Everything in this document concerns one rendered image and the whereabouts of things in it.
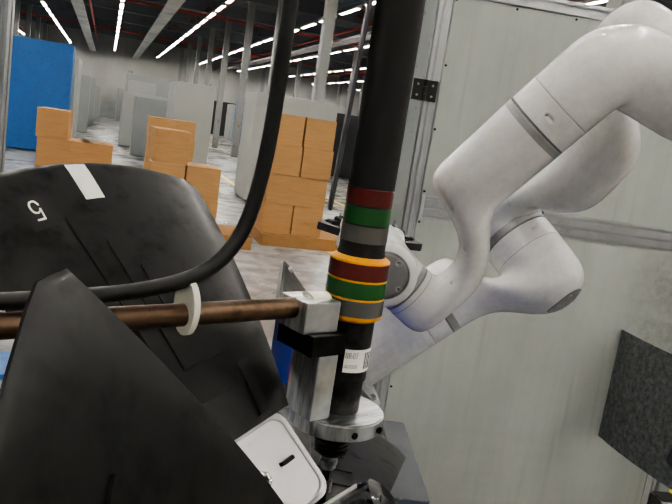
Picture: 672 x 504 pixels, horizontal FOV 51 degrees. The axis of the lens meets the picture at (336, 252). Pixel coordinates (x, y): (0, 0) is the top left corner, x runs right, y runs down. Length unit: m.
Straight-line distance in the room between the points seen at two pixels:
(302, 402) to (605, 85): 0.52
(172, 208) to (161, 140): 7.41
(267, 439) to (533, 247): 0.78
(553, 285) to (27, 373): 1.04
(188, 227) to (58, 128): 9.12
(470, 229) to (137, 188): 0.46
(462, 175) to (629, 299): 1.85
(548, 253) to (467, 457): 1.56
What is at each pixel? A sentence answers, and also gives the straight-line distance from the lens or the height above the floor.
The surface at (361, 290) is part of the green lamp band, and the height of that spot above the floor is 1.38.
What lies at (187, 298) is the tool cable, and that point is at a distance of 0.42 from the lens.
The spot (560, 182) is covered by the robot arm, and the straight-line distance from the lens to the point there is 1.10.
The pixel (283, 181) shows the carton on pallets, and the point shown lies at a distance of 8.65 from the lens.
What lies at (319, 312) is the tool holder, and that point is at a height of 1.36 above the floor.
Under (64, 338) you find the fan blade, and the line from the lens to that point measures 0.20.
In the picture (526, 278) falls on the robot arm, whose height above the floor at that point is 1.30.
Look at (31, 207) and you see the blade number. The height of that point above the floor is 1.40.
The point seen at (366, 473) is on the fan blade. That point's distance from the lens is 0.67.
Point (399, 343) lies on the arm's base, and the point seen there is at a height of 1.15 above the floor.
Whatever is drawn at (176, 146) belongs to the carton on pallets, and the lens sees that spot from 8.00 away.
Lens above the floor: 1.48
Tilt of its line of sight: 10 degrees down
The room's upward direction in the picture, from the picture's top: 9 degrees clockwise
